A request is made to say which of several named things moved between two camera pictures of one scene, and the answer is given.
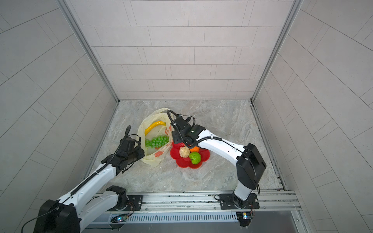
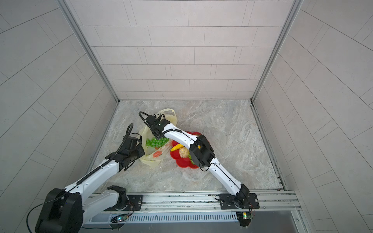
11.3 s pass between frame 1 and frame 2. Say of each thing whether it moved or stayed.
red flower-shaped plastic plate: stayed
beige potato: stayed
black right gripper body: moved
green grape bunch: stayed
